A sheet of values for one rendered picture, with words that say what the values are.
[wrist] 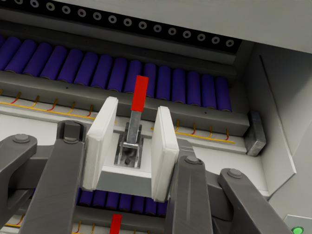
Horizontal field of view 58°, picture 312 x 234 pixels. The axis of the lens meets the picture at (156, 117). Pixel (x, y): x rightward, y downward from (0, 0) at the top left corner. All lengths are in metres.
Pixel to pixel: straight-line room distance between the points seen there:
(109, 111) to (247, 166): 0.22
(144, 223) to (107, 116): 0.31
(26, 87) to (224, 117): 0.23
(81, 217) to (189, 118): 0.22
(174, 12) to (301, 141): 0.17
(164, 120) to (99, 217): 0.30
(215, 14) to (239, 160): 0.17
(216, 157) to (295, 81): 0.12
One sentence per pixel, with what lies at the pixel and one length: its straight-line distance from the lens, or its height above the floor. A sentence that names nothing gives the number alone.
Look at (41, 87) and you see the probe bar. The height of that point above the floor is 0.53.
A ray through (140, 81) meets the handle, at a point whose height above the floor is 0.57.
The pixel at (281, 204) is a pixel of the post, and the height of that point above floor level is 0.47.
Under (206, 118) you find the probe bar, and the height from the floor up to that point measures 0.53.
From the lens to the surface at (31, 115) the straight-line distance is 0.34.
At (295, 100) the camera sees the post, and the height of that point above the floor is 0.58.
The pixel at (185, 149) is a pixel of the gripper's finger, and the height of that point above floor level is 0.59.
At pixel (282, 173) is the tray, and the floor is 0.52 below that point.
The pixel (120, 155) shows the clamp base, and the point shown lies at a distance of 0.28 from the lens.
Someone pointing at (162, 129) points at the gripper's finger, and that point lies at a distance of 0.15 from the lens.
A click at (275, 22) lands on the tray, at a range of 0.26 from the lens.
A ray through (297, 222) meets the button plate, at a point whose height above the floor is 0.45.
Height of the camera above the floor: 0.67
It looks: 27 degrees down
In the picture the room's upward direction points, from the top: 13 degrees clockwise
